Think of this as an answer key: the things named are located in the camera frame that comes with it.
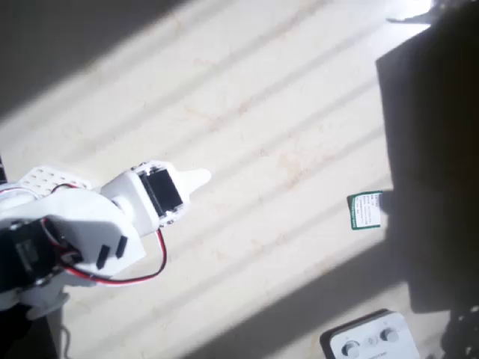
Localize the green bordered paper card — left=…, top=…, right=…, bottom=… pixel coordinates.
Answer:
left=347, top=191, right=385, bottom=231

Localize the white perforated base plate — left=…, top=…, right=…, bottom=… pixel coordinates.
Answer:
left=18, top=164, right=93, bottom=199

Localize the black flat panel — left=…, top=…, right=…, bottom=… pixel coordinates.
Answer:
left=375, top=0, right=479, bottom=314

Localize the white device with knobs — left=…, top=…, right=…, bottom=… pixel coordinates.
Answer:
left=320, top=308, right=422, bottom=359

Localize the red white gripper servo cable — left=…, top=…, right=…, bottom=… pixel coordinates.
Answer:
left=61, top=227, right=168, bottom=287

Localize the thin black cable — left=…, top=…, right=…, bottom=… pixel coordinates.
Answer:
left=59, top=323, right=73, bottom=359

